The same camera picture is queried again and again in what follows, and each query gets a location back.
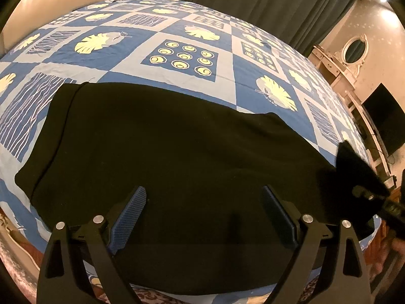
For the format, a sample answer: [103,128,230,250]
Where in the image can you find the black pants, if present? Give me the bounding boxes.
[15,83,389,295]

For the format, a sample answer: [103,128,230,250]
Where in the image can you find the black flat television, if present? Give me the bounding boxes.
[362,83,405,156]

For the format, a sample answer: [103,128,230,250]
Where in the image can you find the white vanity with oval mirror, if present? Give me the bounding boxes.
[309,34,393,181]

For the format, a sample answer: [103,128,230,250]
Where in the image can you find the dark green curtain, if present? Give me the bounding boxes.
[183,0,357,56]

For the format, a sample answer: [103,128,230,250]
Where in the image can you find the blue patterned bed sheet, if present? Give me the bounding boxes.
[0,0,382,304]

